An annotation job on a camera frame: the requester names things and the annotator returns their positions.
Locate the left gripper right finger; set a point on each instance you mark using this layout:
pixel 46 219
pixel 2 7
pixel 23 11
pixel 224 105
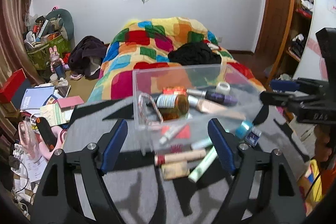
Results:
pixel 217 135

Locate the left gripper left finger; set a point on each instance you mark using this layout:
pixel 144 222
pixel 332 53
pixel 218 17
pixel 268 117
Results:
pixel 110 145

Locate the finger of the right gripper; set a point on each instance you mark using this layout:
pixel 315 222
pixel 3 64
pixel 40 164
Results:
pixel 273 98
pixel 284 85

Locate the long pale green tube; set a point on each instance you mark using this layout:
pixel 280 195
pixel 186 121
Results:
pixel 203 166

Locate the mint green tube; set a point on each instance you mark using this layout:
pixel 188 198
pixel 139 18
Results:
pixel 201 144

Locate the blue tape roll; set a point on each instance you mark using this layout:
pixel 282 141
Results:
pixel 243 129

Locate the blue white card pack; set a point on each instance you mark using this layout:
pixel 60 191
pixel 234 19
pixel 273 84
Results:
pixel 253 135

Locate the beige cosmetic tube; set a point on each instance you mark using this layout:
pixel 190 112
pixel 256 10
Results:
pixel 210 107

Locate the beige red-capped tube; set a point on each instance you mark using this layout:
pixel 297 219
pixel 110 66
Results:
pixel 177 157

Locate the olive green small box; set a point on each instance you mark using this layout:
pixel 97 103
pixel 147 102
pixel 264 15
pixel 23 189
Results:
pixel 175 170

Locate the purple mascara tube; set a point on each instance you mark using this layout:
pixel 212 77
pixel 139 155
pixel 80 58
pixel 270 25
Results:
pixel 213 96

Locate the white tape roll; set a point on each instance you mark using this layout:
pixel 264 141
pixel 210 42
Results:
pixel 223 88

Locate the small white squeeze tube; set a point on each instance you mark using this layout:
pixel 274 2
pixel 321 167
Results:
pixel 172 133

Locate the grey black blanket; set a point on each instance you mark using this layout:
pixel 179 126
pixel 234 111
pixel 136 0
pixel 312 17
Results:
pixel 172 185

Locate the pink flat box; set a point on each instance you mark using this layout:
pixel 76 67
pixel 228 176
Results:
pixel 70 102

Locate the clear plastic storage box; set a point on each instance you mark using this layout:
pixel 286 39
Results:
pixel 148 85

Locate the amber jar green lid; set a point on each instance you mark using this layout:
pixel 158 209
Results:
pixel 172 106

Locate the red foil packet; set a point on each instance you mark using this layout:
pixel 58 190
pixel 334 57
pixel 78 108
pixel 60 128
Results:
pixel 175 90

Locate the black clothing on bed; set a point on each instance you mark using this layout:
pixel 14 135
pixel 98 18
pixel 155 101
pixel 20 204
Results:
pixel 194 53

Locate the dark purple clothes pile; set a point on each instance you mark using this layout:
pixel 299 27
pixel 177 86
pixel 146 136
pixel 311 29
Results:
pixel 86 58

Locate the blue white booklet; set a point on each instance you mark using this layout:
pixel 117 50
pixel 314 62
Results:
pixel 34 98

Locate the wooden door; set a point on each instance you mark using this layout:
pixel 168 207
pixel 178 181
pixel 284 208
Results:
pixel 273 27

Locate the pink bunny water bottle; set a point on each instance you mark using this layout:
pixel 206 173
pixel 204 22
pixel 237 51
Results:
pixel 57 64

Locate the colorful patchwork quilt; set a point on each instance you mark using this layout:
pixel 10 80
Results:
pixel 149 44

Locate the green storage bag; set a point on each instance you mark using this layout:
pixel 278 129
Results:
pixel 40 56

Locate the red flat box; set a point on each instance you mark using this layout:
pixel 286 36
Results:
pixel 12 85

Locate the wooden wardrobe shelf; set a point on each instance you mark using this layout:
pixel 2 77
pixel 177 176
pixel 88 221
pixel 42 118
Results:
pixel 294 40

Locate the grey neck pillow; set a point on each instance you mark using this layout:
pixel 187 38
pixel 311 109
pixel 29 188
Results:
pixel 63 22

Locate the striped brown curtain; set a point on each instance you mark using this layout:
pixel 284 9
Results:
pixel 13 52

